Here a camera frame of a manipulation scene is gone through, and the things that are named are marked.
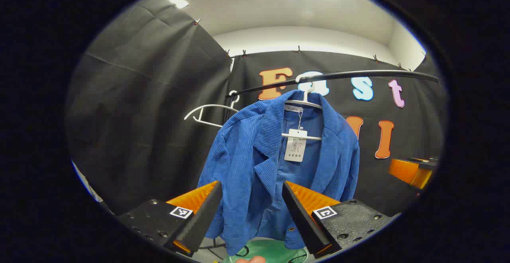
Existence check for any black backdrop cloth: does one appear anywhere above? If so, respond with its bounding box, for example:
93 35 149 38
66 0 445 216

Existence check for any green laundry hamper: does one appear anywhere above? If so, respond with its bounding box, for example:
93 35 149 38
223 237 309 263

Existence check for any white clothes hanger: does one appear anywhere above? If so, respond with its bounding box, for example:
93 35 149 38
281 73 323 141
184 90 240 129

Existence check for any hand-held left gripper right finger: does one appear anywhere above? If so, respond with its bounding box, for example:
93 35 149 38
281 181 401 259

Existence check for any blue corduroy jacket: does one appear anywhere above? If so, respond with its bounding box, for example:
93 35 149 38
197 90 360 256

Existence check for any row of small backdrop clips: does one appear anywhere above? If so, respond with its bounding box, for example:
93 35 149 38
193 17 428 72

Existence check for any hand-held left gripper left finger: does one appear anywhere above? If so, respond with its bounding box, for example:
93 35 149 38
118 181 224 257

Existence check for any white paper garment tag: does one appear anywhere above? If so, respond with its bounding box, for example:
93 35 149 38
284 129 308 163

